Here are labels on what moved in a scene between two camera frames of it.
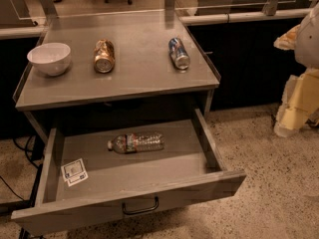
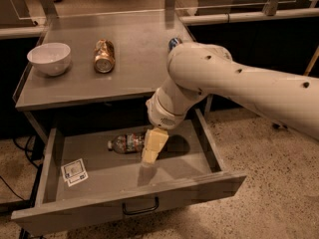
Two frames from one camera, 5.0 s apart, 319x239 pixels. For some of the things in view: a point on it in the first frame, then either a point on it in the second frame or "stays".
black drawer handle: [142, 210] stays
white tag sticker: [74, 172] stays
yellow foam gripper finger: [300, 102] → [164, 113]
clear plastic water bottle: [137, 142] stays
